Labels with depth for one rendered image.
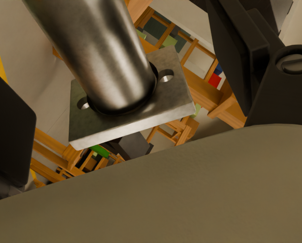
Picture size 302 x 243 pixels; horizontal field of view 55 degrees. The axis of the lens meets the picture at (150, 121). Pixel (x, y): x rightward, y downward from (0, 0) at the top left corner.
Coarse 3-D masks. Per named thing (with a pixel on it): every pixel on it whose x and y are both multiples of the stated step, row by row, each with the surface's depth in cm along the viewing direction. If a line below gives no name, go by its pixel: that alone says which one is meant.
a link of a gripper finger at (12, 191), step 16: (0, 80) 12; (0, 96) 11; (16, 96) 12; (0, 112) 11; (16, 112) 12; (32, 112) 13; (0, 128) 11; (16, 128) 12; (32, 128) 13; (0, 144) 10; (16, 144) 11; (32, 144) 12; (0, 160) 10; (16, 160) 11; (0, 176) 10; (16, 176) 11; (0, 192) 10; (16, 192) 11
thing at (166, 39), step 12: (144, 12) 585; (144, 24) 636; (168, 24) 655; (168, 36) 591; (192, 48) 589; (204, 48) 661; (216, 60) 596; (216, 72) 610; (216, 84) 584; (192, 120) 543; (180, 132) 518; (192, 132) 532
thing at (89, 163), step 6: (90, 156) 997; (120, 156) 1027; (78, 162) 995; (84, 162) 982; (90, 162) 999; (96, 162) 1006; (102, 162) 1004; (114, 162) 1012; (84, 168) 1001; (90, 168) 992; (96, 168) 987; (60, 174) 946; (66, 174) 956
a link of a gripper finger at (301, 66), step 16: (288, 48) 8; (272, 64) 7; (288, 64) 7; (272, 80) 7; (288, 80) 7; (256, 96) 7; (272, 96) 7; (288, 96) 7; (256, 112) 7; (272, 112) 6; (288, 112) 6
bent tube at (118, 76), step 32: (32, 0) 8; (64, 0) 8; (96, 0) 9; (64, 32) 9; (96, 32) 9; (128, 32) 10; (96, 64) 10; (128, 64) 11; (160, 64) 13; (96, 96) 12; (128, 96) 12; (160, 96) 12; (96, 128) 12; (128, 128) 12
